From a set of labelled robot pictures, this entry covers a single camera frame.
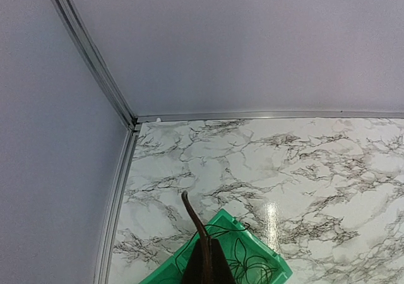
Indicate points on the left aluminium frame post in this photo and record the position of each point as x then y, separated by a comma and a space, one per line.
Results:
94, 61

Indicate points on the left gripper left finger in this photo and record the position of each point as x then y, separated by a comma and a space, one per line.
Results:
198, 268

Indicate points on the green three-compartment plastic bin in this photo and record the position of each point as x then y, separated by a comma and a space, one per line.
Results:
250, 259

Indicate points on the back aluminium frame rail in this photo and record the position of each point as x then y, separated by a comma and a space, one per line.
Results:
271, 115

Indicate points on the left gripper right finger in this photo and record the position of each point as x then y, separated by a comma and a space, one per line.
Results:
220, 267

